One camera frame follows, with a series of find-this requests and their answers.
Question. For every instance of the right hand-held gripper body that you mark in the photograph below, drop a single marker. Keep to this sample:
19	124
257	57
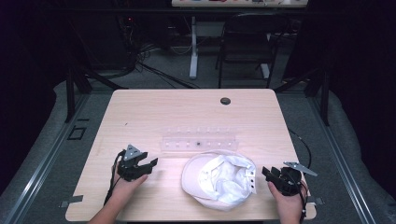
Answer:
288	183

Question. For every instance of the person's left hand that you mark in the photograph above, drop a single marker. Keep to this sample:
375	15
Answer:
124	188

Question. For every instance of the black chair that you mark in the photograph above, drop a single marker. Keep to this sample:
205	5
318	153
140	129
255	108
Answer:
246	46

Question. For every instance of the grey metal table bracket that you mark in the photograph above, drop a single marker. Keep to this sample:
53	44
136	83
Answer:
316	201
72	200

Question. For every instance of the aluminium floor rail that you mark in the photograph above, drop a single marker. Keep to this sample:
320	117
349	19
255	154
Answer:
46	158
339	161

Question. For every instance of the clear acrylic rack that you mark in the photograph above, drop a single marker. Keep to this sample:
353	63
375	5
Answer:
199	143

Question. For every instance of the white desk leg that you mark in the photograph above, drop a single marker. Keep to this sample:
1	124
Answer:
194	53

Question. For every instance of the person's right hand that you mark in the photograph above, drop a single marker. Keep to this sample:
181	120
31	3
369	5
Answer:
291	205

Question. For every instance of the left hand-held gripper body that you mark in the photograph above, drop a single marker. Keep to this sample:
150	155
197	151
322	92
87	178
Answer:
129	169

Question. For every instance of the black metal stand frame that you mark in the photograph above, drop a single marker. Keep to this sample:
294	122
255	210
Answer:
324	96
70	93

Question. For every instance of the white baseball cap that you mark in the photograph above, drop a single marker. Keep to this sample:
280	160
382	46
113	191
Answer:
218	180

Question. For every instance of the dark equipment cabinet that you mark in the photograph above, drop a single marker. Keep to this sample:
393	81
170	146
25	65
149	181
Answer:
102	40

